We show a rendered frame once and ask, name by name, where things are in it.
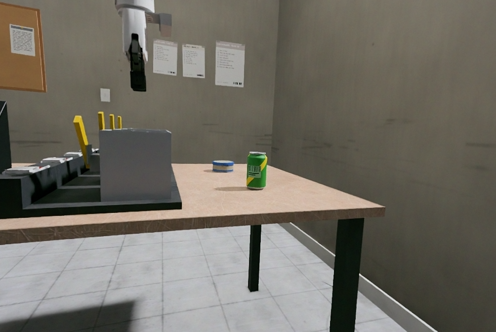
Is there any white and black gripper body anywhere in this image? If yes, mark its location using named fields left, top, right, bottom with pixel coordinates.
left=118, top=7, right=153, bottom=64

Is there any green drink can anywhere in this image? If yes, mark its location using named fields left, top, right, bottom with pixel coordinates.
left=246, top=152, right=267, bottom=190

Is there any round tin with blue-rimmed lid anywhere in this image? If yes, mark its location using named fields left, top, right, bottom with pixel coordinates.
left=212, top=161, right=234, bottom=173

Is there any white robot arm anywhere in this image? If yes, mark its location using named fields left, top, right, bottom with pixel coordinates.
left=115, top=0, right=172, bottom=38

